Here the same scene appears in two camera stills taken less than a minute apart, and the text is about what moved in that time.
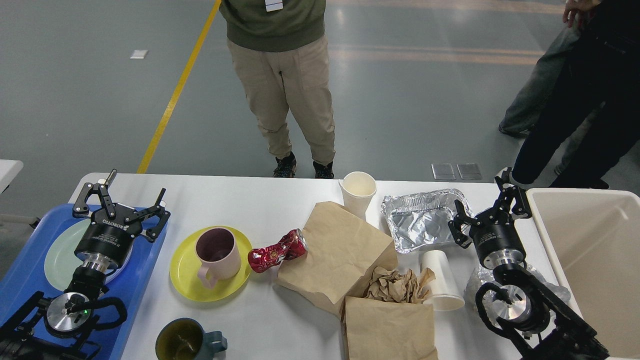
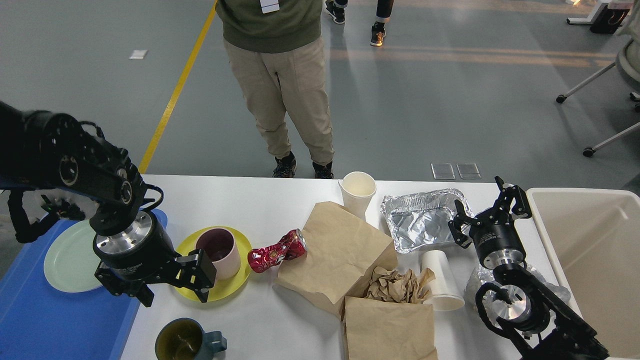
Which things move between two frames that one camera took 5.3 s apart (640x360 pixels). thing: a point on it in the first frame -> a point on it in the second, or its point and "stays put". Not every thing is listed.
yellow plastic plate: (184, 268) stays put
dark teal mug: (185, 339) stays put
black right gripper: (497, 239) stays put
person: (580, 102) -> (336, 9)
